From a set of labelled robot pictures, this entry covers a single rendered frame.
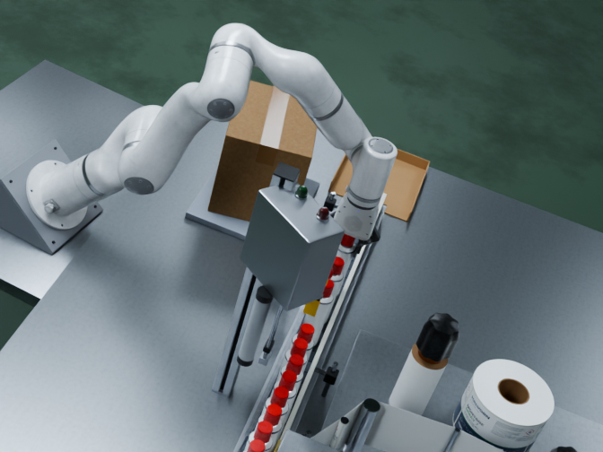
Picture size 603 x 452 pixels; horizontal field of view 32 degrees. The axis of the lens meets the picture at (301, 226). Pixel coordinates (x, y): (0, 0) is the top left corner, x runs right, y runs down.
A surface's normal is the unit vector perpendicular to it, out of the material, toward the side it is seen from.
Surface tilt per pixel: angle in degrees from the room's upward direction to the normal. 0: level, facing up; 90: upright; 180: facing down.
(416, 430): 90
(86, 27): 0
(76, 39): 0
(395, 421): 90
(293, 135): 0
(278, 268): 90
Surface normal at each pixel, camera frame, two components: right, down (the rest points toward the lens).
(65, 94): 0.24, -0.74
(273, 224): -0.76, 0.25
